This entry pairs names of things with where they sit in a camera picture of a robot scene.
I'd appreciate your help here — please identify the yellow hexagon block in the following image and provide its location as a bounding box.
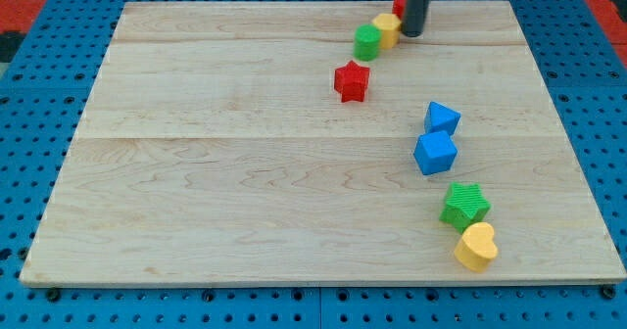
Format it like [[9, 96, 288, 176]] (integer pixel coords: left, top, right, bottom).
[[371, 13, 402, 50]]

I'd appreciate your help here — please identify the red star block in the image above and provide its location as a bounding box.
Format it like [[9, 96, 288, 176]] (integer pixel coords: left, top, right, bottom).
[[333, 61, 370, 103]]

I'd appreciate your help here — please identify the wooden board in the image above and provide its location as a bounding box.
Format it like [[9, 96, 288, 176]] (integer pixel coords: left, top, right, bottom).
[[20, 1, 626, 288]]

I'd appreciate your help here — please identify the blue cube block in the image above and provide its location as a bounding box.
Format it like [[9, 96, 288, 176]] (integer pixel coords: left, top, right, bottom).
[[413, 131, 458, 175]]

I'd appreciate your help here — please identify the green cylinder block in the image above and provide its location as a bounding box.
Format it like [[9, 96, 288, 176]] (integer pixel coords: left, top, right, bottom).
[[353, 23, 381, 61]]

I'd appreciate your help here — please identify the blue triangle block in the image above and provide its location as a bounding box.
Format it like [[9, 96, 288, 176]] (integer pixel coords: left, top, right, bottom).
[[423, 102, 461, 136]]

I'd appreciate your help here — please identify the green star block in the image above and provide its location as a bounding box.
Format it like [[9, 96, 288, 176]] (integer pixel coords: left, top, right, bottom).
[[439, 182, 492, 234]]

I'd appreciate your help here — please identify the red block behind rod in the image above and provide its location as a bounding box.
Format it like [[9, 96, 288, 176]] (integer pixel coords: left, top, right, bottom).
[[392, 0, 407, 20]]

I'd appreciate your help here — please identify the yellow heart block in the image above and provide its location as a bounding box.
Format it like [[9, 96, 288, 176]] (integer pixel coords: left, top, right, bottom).
[[454, 222, 499, 273]]

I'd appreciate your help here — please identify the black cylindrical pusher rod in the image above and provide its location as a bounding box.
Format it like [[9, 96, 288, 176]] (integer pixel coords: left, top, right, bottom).
[[401, 0, 431, 37]]

